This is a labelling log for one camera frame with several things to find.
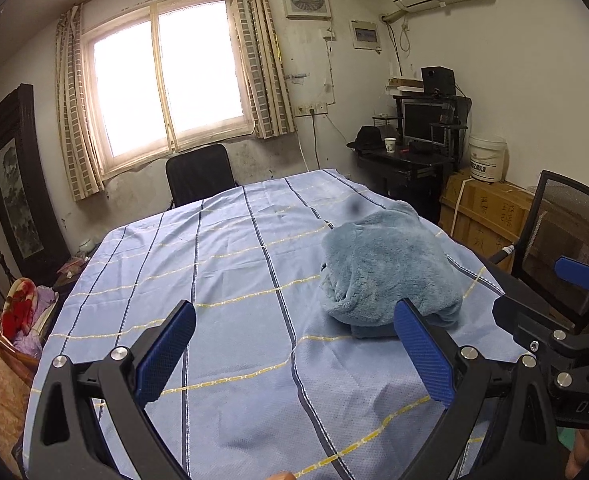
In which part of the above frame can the blue fleece zip jacket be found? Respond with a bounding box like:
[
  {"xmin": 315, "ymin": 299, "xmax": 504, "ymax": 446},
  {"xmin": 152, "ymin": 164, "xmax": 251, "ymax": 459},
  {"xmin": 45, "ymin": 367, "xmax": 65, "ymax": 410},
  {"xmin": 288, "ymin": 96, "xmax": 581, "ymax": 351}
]
[{"xmin": 319, "ymin": 203, "xmax": 462, "ymax": 338}]

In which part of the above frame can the person's right hand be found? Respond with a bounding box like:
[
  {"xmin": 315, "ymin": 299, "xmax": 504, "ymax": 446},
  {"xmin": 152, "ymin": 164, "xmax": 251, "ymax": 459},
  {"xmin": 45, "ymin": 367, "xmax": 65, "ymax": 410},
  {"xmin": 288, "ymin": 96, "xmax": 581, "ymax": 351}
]
[{"xmin": 564, "ymin": 429, "xmax": 589, "ymax": 479}]

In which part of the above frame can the black mesh office chair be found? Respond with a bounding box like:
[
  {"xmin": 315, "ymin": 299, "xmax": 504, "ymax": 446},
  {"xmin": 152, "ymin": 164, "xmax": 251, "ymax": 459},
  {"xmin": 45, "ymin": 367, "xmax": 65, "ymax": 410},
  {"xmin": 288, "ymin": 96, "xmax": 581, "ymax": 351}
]
[{"xmin": 486, "ymin": 170, "xmax": 589, "ymax": 334}]

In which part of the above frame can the cardboard box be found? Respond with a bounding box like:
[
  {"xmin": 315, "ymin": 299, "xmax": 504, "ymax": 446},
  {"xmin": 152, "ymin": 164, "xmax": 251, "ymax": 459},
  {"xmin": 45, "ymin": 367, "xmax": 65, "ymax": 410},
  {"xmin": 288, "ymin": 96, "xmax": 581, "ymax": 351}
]
[{"xmin": 437, "ymin": 168, "xmax": 534, "ymax": 259}]

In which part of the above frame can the red floral blanket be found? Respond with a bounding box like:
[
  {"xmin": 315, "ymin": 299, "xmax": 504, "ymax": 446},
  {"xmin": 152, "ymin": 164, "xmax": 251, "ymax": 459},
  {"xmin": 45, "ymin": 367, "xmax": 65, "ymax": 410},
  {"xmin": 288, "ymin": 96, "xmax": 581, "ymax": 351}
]
[{"xmin": 0, "ymin": 278, "xmax": 37, "ymax": 341}]

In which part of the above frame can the white plastic bucket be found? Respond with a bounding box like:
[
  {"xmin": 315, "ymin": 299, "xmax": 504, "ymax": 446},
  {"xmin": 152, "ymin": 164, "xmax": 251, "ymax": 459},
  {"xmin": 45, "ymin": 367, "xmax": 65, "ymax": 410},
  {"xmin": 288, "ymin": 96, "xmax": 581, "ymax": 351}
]
[{"xmin": 469, "ymin": 136, "xmax": 507, "ymax": 183}]

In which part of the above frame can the blue striped bed sheet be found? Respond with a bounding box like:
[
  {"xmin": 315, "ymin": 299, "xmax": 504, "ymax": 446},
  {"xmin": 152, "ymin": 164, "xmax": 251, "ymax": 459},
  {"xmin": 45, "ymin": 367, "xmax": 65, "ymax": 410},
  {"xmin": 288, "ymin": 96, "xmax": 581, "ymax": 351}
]
[{"xmin": 21, "ymin": 167, "xmax": 525, "ymax": 480}]

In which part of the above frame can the black computer desk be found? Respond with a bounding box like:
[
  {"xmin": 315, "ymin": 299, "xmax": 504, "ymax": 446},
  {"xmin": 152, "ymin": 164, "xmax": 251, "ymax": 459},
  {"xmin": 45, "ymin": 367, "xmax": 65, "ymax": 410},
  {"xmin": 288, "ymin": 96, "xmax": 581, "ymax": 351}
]
[{"xmin": 346, "ymin": 92, "xmax": 472, "ymax": 223}]

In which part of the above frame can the computer monitor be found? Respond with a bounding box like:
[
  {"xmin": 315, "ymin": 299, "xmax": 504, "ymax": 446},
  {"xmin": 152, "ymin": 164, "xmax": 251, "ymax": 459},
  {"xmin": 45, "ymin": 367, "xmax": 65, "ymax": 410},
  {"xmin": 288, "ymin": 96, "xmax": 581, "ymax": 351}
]
[{"xmin": 401, "ymin": 100, "xmax": 451, "ymax": 145}]

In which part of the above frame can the white paper cup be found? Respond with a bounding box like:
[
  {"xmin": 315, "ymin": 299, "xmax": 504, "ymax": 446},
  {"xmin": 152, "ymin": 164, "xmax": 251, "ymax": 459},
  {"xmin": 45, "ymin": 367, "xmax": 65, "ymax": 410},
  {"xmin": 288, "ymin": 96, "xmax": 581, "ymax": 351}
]
[{"xmin": 384, "ymin": 136, "xmax": 396, "ymax": 154}]

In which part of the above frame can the black speaker box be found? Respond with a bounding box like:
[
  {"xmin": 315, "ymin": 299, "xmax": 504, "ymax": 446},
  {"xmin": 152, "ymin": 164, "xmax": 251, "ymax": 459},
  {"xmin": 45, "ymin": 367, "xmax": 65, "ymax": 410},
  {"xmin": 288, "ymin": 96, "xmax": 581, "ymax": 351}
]
[{"xmin": 421, "ymin": 66, "xmax": 456, "ymax": 96}]

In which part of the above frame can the black chair behind bed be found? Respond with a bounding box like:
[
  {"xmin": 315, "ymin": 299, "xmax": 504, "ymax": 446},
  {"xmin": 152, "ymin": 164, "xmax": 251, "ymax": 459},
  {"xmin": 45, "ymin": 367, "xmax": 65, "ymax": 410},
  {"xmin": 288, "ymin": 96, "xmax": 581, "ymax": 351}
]
[{"xmin": 165, "ymin": 144, "xmax": 238, "ymax": 207}]

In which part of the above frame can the left checked curtain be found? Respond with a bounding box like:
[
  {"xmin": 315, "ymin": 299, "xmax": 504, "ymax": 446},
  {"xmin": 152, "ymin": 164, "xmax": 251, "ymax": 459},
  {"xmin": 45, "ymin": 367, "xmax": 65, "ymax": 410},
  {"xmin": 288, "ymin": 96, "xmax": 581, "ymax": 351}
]
[{"xmin": 55, "ymin": 4, "xmax": 104, "ymax": 202}]

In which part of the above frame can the checked curtain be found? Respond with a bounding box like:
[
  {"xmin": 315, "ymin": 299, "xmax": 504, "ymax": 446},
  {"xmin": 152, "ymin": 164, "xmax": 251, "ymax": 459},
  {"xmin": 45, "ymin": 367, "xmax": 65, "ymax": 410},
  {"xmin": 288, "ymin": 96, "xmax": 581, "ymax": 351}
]
[
  {"xmin": 55, "ymin": 4, "xmax": 104, "ymax": 202},
  {"xmin": 229, "ymin": 0, "xmax": 295, "ymax": 140}
]

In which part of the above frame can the right checked curtain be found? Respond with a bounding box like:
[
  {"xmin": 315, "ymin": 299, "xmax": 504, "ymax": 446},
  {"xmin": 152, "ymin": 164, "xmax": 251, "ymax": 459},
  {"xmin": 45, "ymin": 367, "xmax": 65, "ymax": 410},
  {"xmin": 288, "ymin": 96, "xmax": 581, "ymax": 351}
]
[{"xmin": 229, "ymin": 0, "xmax": 295, "ymax": 140}]

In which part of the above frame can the wooden bed frame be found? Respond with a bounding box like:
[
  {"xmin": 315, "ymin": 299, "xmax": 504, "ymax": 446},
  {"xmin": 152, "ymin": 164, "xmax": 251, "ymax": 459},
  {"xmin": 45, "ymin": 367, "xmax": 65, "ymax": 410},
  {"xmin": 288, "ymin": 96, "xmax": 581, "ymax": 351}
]
[{"xmin": 0, "ymin": 331, "xmax": 38, "ymax": 387}]

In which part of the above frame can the dark framed wall painting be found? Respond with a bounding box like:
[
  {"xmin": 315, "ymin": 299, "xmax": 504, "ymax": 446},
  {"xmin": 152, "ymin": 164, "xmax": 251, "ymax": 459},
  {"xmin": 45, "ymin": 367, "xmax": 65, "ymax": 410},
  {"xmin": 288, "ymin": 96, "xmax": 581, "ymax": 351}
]
[{"xmin": 0, "ymin": 84, "xmax": 70, "ymax": 286}]

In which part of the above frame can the wall electrical panel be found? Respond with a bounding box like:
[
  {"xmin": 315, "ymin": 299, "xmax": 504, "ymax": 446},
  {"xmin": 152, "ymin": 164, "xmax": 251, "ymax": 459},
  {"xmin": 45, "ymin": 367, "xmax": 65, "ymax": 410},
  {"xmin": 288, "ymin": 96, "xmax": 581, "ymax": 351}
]
[{"xmin": 349, "ymin": 20, "xmax": 381, "ymax": 51}]

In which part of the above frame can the window with white frame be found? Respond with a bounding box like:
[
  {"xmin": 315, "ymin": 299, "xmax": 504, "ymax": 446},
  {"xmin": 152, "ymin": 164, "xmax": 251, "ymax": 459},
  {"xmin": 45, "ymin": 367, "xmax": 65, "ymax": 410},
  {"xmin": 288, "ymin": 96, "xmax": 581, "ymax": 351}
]
[{"xmin": 82, "ymin": 0, "xmax": 254, "ymax": 179}]

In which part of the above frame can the wall ventilation fan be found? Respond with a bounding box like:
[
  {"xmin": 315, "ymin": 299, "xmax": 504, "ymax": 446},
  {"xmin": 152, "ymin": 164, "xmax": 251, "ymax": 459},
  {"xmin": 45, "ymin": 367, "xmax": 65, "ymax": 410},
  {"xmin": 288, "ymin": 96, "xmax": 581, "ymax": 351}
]
[{"xmin": 284, "ymin": 0, "xmax": 332, "ymax": 20}]

